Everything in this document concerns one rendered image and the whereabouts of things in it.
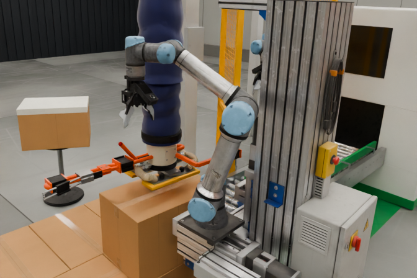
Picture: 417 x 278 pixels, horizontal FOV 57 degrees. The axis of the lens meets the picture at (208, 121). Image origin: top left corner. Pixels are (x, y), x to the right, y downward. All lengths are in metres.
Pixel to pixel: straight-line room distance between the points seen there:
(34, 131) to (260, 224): 2.56
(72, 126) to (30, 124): 0.36
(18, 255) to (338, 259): 1.81
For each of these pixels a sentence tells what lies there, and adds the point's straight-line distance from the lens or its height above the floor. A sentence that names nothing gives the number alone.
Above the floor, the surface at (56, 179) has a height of 1.20.
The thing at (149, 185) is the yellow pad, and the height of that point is 1.07.
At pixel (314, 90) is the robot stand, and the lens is 1.49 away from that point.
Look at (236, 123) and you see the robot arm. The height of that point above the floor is 1.60.
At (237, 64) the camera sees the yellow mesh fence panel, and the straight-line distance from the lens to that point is 3.14.
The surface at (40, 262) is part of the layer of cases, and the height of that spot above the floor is 0.54.
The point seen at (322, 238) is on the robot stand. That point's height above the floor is 1.15.
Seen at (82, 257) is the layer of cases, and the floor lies 0.54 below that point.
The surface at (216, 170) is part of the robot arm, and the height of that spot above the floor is 1.38.
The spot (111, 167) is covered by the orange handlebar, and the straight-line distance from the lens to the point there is 2.02.
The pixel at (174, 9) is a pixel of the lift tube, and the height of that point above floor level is 1.96.
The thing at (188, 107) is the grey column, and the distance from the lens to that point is 3.58.
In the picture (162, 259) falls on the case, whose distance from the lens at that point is 2.25.
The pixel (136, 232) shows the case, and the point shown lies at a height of 0.88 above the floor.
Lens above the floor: 2.03
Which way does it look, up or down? 18 degrees down
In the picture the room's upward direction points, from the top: 2 degrees clockwise
